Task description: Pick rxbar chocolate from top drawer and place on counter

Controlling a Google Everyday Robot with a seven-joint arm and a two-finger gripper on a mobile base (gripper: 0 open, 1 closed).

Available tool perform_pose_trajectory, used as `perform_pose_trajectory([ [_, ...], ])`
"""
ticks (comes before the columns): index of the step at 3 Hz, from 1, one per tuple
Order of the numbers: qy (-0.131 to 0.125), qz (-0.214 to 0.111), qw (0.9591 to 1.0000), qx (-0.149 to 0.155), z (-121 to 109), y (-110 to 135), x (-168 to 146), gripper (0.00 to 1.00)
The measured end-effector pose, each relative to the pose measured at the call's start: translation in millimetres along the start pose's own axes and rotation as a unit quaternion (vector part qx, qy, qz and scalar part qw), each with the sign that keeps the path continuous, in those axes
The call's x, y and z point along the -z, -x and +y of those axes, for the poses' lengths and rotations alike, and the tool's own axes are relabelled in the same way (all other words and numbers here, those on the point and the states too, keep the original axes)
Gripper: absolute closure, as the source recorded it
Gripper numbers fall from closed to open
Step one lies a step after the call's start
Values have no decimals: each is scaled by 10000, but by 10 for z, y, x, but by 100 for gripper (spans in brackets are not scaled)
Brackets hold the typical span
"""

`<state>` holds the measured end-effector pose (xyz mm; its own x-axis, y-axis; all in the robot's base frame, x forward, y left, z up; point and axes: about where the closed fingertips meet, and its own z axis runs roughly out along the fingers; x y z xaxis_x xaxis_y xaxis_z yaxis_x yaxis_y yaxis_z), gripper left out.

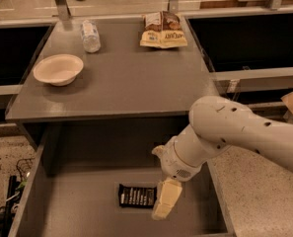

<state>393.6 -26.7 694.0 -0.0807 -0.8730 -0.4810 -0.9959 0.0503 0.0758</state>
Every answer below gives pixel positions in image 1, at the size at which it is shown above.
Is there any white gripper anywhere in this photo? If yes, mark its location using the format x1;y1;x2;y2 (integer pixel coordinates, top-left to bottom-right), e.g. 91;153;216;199
152;136;205;220

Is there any black rxbar chocolate bar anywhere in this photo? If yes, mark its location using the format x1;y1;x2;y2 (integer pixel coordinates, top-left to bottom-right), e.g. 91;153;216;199
117;184;157;208

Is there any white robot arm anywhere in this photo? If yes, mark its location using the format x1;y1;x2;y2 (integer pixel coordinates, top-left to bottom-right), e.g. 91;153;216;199
152;96;293;220

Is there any grey counter cabinet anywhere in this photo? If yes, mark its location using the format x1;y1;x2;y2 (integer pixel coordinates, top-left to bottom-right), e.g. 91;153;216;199
5;16;223;150

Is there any open grey top drawer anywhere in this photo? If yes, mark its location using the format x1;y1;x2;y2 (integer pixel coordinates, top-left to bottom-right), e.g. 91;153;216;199
9;118;236;237

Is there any brown yellow snack bag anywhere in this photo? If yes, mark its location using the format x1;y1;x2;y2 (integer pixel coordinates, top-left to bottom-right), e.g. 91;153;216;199
140;11;187;48

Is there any white paper bowl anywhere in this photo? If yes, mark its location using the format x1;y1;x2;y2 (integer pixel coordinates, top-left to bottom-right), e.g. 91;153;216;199
33;54;84;86

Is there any black cables and equipment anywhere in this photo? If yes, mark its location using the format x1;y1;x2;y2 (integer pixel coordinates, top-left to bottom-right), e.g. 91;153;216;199
0;157;34;237

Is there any grey metal post left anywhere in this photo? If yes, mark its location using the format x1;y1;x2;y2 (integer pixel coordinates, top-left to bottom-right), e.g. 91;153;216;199
54;0;70;21

